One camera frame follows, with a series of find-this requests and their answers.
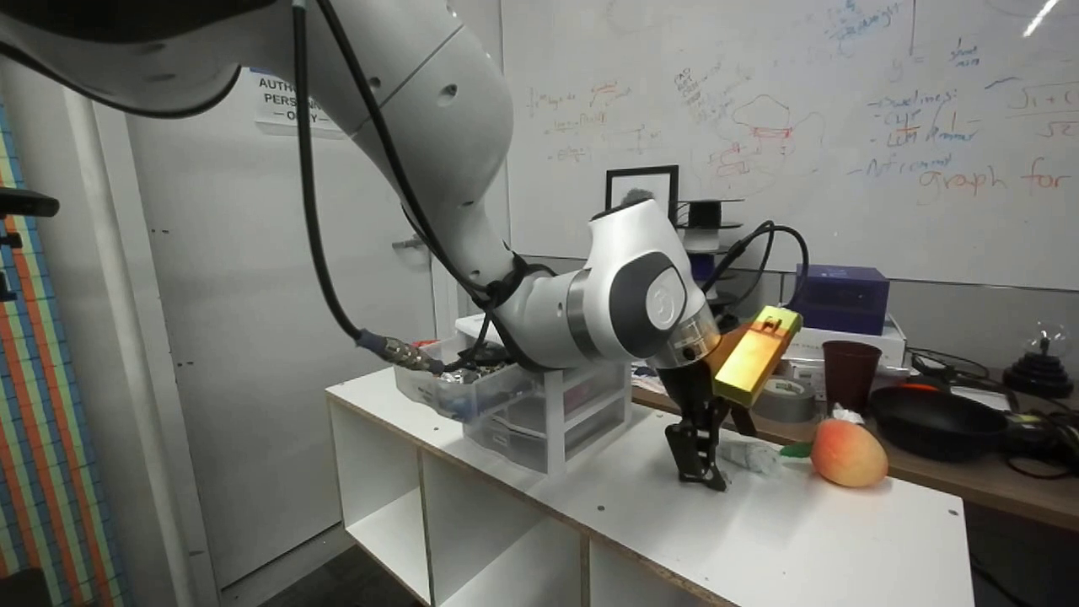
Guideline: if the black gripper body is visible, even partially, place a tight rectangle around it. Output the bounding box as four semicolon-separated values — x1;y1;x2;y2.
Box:
656;359;734;440

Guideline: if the clear plastic bag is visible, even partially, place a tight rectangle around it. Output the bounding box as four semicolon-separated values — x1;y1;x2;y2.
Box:
719;433;790;478

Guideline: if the clear drawer holding small parts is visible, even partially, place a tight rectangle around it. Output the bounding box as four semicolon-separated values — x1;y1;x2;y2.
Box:
392;342;543;429

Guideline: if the clear plastic drawer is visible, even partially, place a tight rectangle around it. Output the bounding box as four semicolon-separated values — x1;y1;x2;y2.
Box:
465;400;630;477
465;368;630;441

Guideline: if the white plastic drawer unit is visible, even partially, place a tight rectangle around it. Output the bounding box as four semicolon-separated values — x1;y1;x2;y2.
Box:
452;313;634;478

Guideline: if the white cubby shelf cabinet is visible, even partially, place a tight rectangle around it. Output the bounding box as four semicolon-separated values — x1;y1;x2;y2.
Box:
324;368;978;607

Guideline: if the orange toy mango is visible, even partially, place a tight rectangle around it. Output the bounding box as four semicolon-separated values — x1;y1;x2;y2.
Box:
779;415;892;495

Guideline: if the dark red cup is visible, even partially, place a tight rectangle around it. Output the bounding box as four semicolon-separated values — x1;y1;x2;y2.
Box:
820;337;886;420

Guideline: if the white cardboard box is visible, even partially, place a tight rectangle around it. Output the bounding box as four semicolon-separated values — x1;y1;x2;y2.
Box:
782;313;909;382

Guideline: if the black and white spool stack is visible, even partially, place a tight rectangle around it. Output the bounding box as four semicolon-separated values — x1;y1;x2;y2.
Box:
675;195;748;292

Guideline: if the purple box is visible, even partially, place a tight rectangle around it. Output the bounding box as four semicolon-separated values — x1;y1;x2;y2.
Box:
793;264;892;337

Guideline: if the black frying pan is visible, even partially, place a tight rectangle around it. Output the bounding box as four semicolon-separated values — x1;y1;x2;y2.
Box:
871;385;1020;467

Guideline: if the black framed picture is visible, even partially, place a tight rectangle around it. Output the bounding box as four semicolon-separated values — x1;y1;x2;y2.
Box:
603;162;682;222

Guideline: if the brown wooden table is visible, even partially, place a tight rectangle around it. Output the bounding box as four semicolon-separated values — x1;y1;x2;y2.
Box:
630;359;1079;537

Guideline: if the black round desk device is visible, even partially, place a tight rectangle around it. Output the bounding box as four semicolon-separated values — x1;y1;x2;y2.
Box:
1001;328;1076;403

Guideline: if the white door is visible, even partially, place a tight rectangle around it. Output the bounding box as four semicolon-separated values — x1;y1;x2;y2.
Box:
105;66;440;586

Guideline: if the blue white notice sign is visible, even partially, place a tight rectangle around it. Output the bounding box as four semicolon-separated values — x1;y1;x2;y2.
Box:
250;66;340;139

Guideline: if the white stand pole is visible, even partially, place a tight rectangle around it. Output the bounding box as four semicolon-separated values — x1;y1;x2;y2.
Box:
59;97;214;607

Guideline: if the colourful striped panel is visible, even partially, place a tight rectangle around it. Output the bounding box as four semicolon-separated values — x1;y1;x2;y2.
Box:
0;104;121;607

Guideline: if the yellow wrist camera bar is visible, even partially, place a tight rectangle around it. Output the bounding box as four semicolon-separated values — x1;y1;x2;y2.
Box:
709;305;806;409

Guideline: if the grey duct tape roll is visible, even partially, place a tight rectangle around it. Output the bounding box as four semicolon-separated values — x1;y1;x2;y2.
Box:
758;374;820;429

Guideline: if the black cable bundle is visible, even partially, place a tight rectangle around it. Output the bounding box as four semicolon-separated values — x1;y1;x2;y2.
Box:
907;347;1009;396

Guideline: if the silver door handle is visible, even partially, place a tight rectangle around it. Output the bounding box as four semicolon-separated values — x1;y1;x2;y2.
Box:
387;231;435;259

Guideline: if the wall whiteboard with writing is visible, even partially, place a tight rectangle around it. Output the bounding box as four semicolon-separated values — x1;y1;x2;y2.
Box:
492;0;1079;298

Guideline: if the black handle bar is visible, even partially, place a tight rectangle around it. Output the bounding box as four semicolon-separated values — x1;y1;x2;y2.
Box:
0;187;65;222

